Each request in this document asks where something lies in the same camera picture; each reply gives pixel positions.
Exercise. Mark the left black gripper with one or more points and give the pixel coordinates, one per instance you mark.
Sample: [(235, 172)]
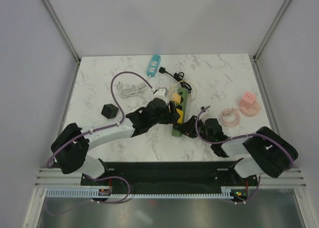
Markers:
[(171, 118)]

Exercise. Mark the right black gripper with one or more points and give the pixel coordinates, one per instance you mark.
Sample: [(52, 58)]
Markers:
[(188, 127)]

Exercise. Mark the green power strip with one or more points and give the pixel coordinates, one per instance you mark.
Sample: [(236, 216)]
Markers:
[(183, 93)]

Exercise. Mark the teal power strip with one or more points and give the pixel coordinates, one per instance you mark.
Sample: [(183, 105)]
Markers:
[(153, 65)]

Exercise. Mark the black cube plug adapter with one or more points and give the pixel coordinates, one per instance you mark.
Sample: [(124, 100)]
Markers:
[(109, 111)]

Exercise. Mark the pink round socket base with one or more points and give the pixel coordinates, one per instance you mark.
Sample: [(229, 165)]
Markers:
[(252, 111)]

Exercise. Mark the yellow cube socket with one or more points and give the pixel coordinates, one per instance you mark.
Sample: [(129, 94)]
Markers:
[(181, 116)]

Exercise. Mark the pink cube socket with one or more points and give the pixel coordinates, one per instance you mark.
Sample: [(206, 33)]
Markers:
[(247, 100)]

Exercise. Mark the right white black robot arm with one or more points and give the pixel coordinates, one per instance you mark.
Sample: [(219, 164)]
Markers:
[(268, 153)]

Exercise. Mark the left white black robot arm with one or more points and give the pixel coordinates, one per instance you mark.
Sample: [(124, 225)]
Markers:
[(71, 147)]

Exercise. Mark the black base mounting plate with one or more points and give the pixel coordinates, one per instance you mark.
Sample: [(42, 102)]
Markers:
[(170, 177)]

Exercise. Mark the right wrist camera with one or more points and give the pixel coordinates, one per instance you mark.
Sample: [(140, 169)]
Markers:
[(205, 108)]

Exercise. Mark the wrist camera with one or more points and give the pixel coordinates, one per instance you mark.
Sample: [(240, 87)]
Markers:
[(161, 93), (205, 108)]

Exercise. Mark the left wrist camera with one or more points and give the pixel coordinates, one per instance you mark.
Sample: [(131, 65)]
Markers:
[(161, 93)]

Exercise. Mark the white slotted cable duct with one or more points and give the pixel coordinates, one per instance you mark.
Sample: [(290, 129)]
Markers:
[(97, 193)]

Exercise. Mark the left aluminium frame post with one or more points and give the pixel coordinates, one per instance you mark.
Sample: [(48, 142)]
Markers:
[(61, 30)]

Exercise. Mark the aluminium frame post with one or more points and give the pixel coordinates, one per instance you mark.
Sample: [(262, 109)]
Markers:
[(61, 30), (274, 24)]

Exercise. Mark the right aluminium frame post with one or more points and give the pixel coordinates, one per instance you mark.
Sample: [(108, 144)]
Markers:
[(274, 24)]

